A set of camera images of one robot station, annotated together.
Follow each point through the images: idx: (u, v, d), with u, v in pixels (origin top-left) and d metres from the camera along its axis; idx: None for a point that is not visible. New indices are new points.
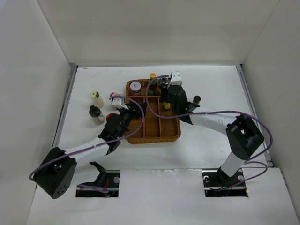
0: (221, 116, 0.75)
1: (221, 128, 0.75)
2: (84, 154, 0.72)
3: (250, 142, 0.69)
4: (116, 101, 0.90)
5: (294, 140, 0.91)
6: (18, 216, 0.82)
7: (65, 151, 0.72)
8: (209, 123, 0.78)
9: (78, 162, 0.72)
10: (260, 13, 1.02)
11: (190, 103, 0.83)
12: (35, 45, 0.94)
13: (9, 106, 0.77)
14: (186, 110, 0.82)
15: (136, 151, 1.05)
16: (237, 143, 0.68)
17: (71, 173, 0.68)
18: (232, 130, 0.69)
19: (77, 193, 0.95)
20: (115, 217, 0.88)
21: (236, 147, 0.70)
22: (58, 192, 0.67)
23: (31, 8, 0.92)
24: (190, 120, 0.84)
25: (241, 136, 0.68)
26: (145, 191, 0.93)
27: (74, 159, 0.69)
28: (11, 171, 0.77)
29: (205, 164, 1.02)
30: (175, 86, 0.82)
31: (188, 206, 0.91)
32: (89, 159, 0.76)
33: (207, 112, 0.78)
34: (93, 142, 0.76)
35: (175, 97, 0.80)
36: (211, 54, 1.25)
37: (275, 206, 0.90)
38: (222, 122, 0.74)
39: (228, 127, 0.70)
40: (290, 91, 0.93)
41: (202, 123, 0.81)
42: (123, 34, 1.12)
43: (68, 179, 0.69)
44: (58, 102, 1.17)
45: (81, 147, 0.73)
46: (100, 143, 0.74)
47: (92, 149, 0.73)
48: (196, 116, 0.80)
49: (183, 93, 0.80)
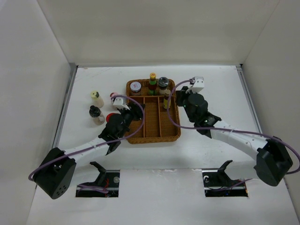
0: (249, 138, 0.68)
1: (247, 150, 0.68)
2: (83, 154, 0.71)
3: (280, 168, 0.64)
4: (118, 101, 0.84)
5: (294, 140, 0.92)
6: (18, 216, 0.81)
7: (65, 152, 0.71)
8: (233, 142, 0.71)
9: (78, 162, 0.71)
10: (260, 14, 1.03)
11: (210, 115, 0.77)
12: (35, 44, 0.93)
13: (9, 106, 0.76)
14: (206, 123, 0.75)
15: (136, 151, 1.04)
16: (268, 170, 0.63)
17: (71, 173, 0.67)
18: (264, 157, 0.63)
19: (77, 193, 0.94)
20: (116, 217, 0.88)
21: (264, 173, 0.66)
22: (58, 192, 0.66)
23: (31, 7, 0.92)
24: (209, 134, 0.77)
25: (273, 163, 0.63)
26: (146, 191, 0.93)
27: (73, 159, 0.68)
28: (11, 171, 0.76)
29: (205, 164, 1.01)
30: (197, 95, 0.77)
31: (188, 206, 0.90)
32: (89, 159, 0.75)
33: (233, 129, 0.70)
34: (93, 142, 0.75)
35: (196, 109, 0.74)
36: (211, 55, 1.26)
37: (275, 206, 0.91)
38: (251, 145, 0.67)
39: (259, 152, 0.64)
40: (290, 91, 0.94)
41: (224, 139, 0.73)
42: (124, 34, 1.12)
43: (68, 179, 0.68)
44: (58, 102, 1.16)
45: (80, 148, 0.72)
46: (100, 144, 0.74)
47: (91, 149, 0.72)
48: (218, 131, 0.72)
49: (205, 104, 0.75)
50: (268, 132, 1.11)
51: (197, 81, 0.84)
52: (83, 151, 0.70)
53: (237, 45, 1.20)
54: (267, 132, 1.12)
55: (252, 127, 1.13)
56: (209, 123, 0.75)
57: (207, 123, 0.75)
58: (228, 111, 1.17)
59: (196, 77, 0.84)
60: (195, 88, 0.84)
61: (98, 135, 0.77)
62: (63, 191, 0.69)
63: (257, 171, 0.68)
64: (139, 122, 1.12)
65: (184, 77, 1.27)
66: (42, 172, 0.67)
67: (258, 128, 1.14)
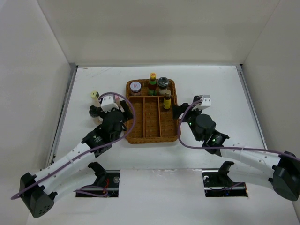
0: (261, 155, 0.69)
1: (261, 168, 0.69)
2: (56, 176, 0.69)
3: (297, 183, 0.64)
4: (108, 100, 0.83)
5: (293, 139, 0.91)
6: (18, 216, 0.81)
7: (36, 178, 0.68)
8: (245, 161, 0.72)
9: (54, 183, 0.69)
10: (260, 13, 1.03)
11: (217, 133, 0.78)
12: (35, 44, 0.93)
13: (9, 106, 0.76)
14: (214, 142, 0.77)
15: (136, 152, 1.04)
16: (286, 186, 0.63)
17: (47, 198, 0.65)
18: (281, 175, 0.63)
19: (77, 193, 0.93)
20: (116, 218, 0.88)
21: (281, 189, 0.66)
22: (41, 211, 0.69)
23: (31, 7, 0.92)
24: (219, 153, 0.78)
25: (290, 179, 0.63)
26: (146, 191, 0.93)
27: (43, 187, 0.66)
28: (11, 172, 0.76)
29: (205, 164, 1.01)
30: (204, 116, 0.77)
31: (188, 206, 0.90)
32: (68, 175, 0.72)
33: (243, 147, 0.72)
34: (69, 155, 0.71)
35: (204, 130, 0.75)
36: (211, 55, 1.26)
37: (275, 206, 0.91)
38: (264, 162, 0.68)
39: (275, 170, 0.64)
40: (290, 90, 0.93)
41: (235, 158, 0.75)
42: (124, 34, 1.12)
43: (48, 201, 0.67)
44: (58, 102, 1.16)
45: (54, 168, 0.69)
46: (78, 155, 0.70)
47: (68, 165, 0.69)
48: (228, 151, 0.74)
49: (213, 125, 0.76)
50: (268, 133, 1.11)
51: (205, 100, 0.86)
52: (54, 173, 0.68)
53: (237, 45, 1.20)
54: (267, 132, 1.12)
55: (252, 127, 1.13)
56: (218, 143, 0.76)
57: (215, 142, 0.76)
58: (228, 112, 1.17)
59: (204, 96, 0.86)
60: (202, 106, 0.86)
61: (83, 141, 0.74)
62: (48, 207, 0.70)
63: (273, 187, 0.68)
64: (139, 122, 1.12)
65: (184, 77, 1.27)
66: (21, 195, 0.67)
67: (258, 128, 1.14)
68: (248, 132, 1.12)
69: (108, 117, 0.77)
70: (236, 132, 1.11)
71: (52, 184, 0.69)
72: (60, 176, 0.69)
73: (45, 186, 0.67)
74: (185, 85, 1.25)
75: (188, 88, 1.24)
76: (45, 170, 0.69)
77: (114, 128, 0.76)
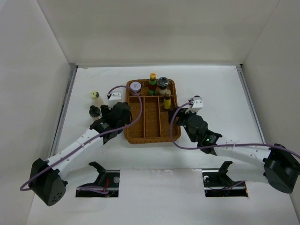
0: (252, 149, 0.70)
1: (254, 162, 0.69)
2: (70, 160, 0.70)
3: (291, 175, 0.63)
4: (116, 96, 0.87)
5: (293, 139, 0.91)
6: (18, 217, 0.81)
7: (48, 162, 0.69)
8: (238, 157, 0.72)
9: (67, 168, 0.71)
10: (259, 14, 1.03)
11: (211, 133, 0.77)
12: (35, 44, 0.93)
13: (9, 106, 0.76)
14: (208, 142, 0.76)
15: (136, 151, 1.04)
16: (279, 179, 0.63)
17: (60, 182, 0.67)
18: (272, 167, 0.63)
19: (77, 193, 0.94)
20: (116, 217, 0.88)
21: (276, 182, 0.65)
22: (54, 199, 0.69)
23: (31, 8, 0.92)
24: (213, 153, 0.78)
25: (283, 171, 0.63)
26: (146, 191, 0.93)
27: (57, 170, 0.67)
28: (11, 172, 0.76)
29: (205, 164, 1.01)
30: (196, 116, 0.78)
31: (189, 206, 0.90)
32: (78, 160, 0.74)
33: (236, 143, 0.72)
34: (79, 140, 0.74)
35: (197, 131, 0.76)
36: (211, 55, 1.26)
37: (275, 206, 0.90)
38: (256, 157, 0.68)
39: (266, 162, 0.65)
40: (290, 90, 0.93)
41: (229, 155, 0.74)
42: (124, 34, 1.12)
43: (60, 187, 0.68)
44: (58, 102, 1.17)
45: (66, 152, 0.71)
46: (89, 140, 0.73)
47: (80, 149, 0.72)
48: (221, 148, 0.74)
49: (205, 125, 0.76)
50: (268, 133, 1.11)
51: (196, 101, 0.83)
52: (68, 156, 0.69)
53: (237, 45, 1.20)
54: (267, 132, 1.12)
55: (252, 127, 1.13)
56: (212, 142, 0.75)
57: (209, 141, 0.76)
58: (228, 111, 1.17)
59: (195, 98, 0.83)
60: (194, 108, 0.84)
61: (91, 128, 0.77)
62: (60, 195, 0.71)
63: (269, 181, 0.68)
64: (138, 122, 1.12)
65: (184, 77, 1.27)
66: (33, 183, 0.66)
67: (258, 128, 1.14)
68: (247, 132, 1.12)
69: (116, 104, 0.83)
70: (236, 131, 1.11)
71: (64, 169, 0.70)
72: (72, 160, 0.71)
73: (59, 169, 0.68)
74: (185, 85, 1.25)
75: (188, 88, 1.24)
76: (56, 156, 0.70)
77: (122, 116, 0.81)
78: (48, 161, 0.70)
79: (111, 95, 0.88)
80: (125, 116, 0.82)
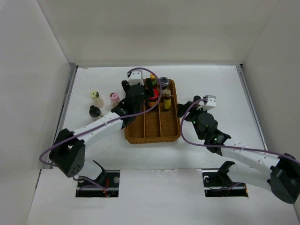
0: (260, 155, 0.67)
1: (260, 168, 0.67)
2: (93, 134, 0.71)
3: (296, 186, 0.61)
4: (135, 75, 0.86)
5: (294, 139, 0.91)
6: (18, 217, 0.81)
7: (74, 132, 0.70)
8: (245, 161, 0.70)
9: (89, 141, 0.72)
10: (259, 13, 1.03)
11: (219, 133, 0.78)
12: (35, 44, 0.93)
13: (9, 106, 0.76)
14: (215, 141, 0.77)
15: (136, 151, 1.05)
16: (283, 188, 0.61)
17: (82, 154, 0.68)
18: (279, 176, 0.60)
19: (77, 193, 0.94)
20: (115, 217, 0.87)
21: (279, 191, 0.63)
22: (73, 171, 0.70)
23: (31, 8, 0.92)
24: (220, 152, 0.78)
25: (288, 181, 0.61)
26: (145, 191, 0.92)
27: (83, 140, 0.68)
28: (11, 172, 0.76)
29: (205, 164, 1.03)
30: (207, 115, 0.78)
31: (190, 206, 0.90)
32: (100, 136, 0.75)
33: (244, 147, 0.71)
34: (103, 119, 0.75)
35: (206, 128, 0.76)
36: (212, 55, 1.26)
37: (275, 206, 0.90)
38: (263, 163, 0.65)
39: (273, 170, 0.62)
40: (291, 89, 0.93)
41: (236, 158, 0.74)
42: (124, 34, 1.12)
43: (81, 160, 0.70)
44: (58, 102, 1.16)
45: (90, 127, 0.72)
46: (112, 120, 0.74)
47: (102, 127, 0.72)
48: (229, 150, 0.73)
49: (214, 124, 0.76)
50: (268, 133, 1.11)
51: (210, 100, 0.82)
52: (92, 130, 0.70)
53: (237, 46, 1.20)
54: (267, 132, 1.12)
55: (252, 127, 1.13)
56: (219, 142, 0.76)
57: (217, 141, 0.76)
58: (228, 111, 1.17)
59: (210, 96, 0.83)
60: (207, 106, 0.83)
61: (112, 110, 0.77)
62: (78, 168, 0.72)
63: (272, 189, 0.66)
64: (139, 120, 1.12)
65: (184, 77, 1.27)
66: (56, 153, 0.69)
67: (258, 128, 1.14)
68: (247, 132, 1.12)
69: (129, 91, 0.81)
70: (236, 131, 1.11)
71: (88, 141, 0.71)
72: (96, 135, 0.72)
73: (84, 140, 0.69)
74: (185, 85, 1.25)
75: (188, 88, 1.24)
76: (81, 129, 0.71)
77: (136, 101, 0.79)
78: (74, 131, 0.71)
79: (130, 74, 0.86)
80: (140, 101, 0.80)
